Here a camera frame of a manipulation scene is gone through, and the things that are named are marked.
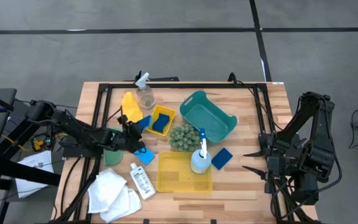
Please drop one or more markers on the white label sticker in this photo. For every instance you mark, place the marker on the white label sticker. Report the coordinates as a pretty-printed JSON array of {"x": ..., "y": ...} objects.
[{"x": 278, "y": 82}]

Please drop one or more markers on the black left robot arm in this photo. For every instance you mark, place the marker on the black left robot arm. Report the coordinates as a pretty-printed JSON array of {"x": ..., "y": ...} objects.
[{"x": 73, "y": 127}]

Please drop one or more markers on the teal plastic basket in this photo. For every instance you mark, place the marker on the teal plastic basket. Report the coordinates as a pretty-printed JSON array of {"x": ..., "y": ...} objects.
[{"x": 207, "y": 119}]

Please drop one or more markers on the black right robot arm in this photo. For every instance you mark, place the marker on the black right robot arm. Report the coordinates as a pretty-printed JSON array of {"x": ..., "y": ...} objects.
[{"x": 319, "y": 133}]

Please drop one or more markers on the small yellow plastic bin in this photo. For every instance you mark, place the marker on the small yellow plastic bin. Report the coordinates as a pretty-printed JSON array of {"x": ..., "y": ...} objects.
[{"x": 166, "y": 110}]

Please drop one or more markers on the white printed squeeze bottle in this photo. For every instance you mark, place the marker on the white printed squeeze bottle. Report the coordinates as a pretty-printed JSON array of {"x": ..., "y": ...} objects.
[{"x": 143, "y": 182}]

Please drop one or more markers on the yellow cloth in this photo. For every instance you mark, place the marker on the yellow cloth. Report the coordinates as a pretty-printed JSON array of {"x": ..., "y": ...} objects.
[{"x": 130, "y": 107}]

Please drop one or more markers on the large yellow translucent tray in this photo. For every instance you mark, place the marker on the large yellow translucent tray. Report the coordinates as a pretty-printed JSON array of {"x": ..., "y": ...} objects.
[{"x": 179, "y": 180}]

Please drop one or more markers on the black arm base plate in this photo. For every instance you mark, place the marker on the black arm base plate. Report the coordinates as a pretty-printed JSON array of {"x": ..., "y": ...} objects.
[{"x": 73, "y": 152}]

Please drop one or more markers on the green cloth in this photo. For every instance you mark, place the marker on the green cloth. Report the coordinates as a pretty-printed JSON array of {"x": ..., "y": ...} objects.
[{"x": 113, "y": 158}]

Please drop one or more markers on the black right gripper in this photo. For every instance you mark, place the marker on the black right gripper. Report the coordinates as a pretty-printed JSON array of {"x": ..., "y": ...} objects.
[{"x": 275, "y": 161}]

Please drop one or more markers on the spray bottle with blue nozzle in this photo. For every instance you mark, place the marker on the spray bottle with blue nozzle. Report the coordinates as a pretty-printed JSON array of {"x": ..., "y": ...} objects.
[{"x": 200, "y": 161}]

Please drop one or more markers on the yellow plug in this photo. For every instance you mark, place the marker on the yellow plug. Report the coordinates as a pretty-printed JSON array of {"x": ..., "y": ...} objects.
[{"x": 37, "y": 144}]

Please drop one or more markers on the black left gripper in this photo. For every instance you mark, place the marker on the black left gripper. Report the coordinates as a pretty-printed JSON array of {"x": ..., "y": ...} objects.
[{"x": 126, "y": 137}]

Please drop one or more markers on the white paper sheets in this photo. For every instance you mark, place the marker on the white paper sheets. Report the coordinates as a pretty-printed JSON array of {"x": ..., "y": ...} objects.
[{"x": 34, "y": 165}]

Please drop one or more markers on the artificial green succulent plant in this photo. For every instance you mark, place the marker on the artificial green succulent plant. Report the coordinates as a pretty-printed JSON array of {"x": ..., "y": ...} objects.
[{"x": 184, "y": 138}]

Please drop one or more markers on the blue kitchen sponge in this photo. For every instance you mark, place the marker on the blue kitchen sponge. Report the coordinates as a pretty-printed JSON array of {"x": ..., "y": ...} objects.
[
  {"x": 222, "y": 158},
  {"x": 145, "y": 122},
  {"x": 161, "y": 123},
  {"x": 147, "y": 158}
]

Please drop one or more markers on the clear spray bottle white trigger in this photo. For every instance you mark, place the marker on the clear spray bottle white trigger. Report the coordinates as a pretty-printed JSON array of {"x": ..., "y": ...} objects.
[{"x": 145, "y": 96}]

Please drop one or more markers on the black box with green LED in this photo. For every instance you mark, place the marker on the black box with green LED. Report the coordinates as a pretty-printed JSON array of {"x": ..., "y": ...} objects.
[{"x": 48, "y": 142}]

